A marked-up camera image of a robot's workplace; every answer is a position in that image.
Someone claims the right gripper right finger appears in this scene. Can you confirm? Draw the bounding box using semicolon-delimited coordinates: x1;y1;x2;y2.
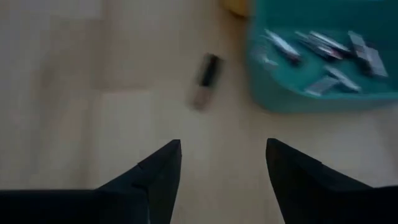
266;138;379;224

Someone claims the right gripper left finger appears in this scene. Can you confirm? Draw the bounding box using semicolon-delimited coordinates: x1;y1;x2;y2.
93;139;182;224

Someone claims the teal plastic bin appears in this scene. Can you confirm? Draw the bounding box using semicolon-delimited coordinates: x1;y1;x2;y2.
247;0;398;114

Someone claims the yellow plastic bin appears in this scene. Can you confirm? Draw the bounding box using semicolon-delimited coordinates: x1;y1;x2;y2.
220;0;254;18

